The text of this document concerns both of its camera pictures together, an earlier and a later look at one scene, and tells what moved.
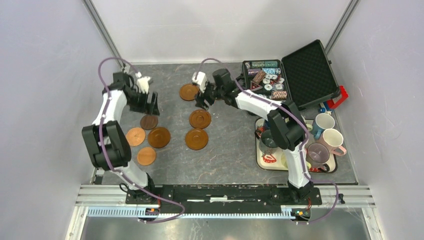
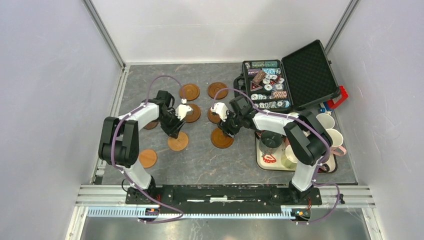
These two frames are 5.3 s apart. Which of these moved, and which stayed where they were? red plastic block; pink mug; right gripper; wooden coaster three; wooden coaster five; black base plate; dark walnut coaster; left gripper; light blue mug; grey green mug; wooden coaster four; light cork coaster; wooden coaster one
Moved: light cork coaster; left gripper; right gripper; wooden coaster three; wooden coaster four; wooden coaster five
Stayed: grey green mug; light blue mug; red plastic block; wooden coaster one; pink mug; dark walnut coaster; black base plate
